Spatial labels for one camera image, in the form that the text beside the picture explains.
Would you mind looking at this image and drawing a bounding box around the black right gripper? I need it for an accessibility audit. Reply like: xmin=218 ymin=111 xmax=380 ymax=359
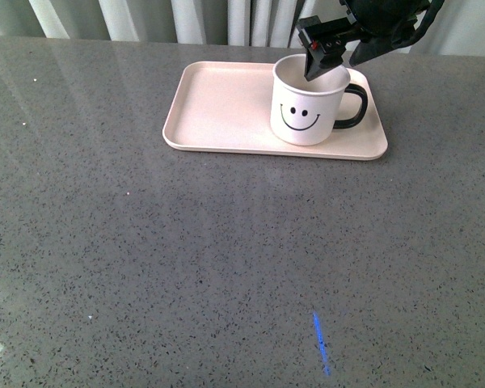
xmin=296 ymin=15 xmax=364 ymax=80

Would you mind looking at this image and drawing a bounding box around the white smiley mug black handle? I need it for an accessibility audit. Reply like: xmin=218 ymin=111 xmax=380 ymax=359
xmin=270 ymin=54 xmax=369 ymax=146

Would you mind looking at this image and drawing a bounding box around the beige rectangular tray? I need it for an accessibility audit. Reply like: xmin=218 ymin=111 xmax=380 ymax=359
xmin=162 ymin=61 xmax=388 ymax=160

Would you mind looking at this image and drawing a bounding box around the grey pleated curtain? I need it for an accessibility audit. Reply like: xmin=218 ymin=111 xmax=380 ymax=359
xmin=0 ymin=1 xmax=485 ymax=57

